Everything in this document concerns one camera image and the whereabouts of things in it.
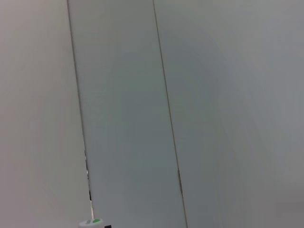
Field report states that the clear bottle with green label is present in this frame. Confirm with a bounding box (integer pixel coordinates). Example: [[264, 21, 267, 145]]
[[78, 218, 103, 228]]

